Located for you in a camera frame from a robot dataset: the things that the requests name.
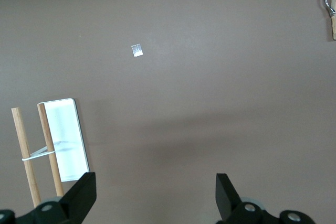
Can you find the white rack band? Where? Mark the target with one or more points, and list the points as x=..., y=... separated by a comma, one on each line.
x=39, y=155

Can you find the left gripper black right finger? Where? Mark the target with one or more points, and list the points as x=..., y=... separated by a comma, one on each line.
x=228, y=203

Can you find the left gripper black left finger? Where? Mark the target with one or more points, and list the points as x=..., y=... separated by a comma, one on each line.
x=78, y=197

